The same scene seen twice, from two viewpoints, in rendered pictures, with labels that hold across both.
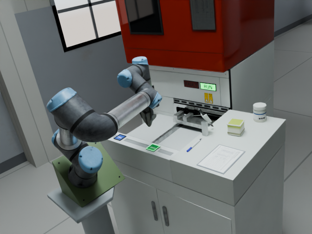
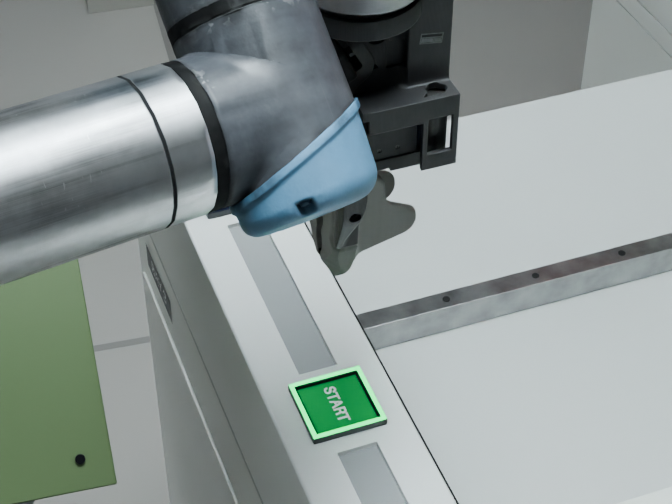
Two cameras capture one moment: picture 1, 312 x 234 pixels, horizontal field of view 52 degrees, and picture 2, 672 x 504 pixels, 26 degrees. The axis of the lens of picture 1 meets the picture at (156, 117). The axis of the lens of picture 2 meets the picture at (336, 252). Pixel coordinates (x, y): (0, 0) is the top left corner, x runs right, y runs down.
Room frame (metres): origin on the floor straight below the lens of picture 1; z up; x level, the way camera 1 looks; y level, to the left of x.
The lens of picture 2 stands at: (0.85, -0.26, 1.74)
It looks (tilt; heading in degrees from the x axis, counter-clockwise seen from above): 42 degrees down; 26
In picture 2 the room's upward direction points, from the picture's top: straight up
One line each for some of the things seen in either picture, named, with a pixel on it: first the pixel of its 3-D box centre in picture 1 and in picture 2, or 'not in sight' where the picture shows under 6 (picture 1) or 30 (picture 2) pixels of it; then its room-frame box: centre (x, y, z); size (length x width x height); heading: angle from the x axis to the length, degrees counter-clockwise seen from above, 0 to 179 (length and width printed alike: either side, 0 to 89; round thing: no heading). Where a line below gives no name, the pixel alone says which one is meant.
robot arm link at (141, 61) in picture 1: (140, 69); not in sight; (1.49, 0.04, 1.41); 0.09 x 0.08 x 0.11; 145
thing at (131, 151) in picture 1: (138, 153); (282, 357); (1.57, 0.13, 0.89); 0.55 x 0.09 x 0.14; 46
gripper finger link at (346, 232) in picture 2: (149, 111); (342, 183); (1.47, 0.03, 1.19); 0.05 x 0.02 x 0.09; 46
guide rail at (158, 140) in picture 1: (164, 135); (577, 276); (1.83, -0.04, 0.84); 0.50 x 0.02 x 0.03; 136
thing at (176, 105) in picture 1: (199, 113); not in sight; (1.95, -0.30, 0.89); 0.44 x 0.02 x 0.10; 46
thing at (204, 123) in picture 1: (206, 123); not in sight; (1.54, -0.27, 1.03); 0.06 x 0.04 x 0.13; 136
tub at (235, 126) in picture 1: (236, 127); not in sight; (1.50, -0.42, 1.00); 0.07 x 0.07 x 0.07; 53
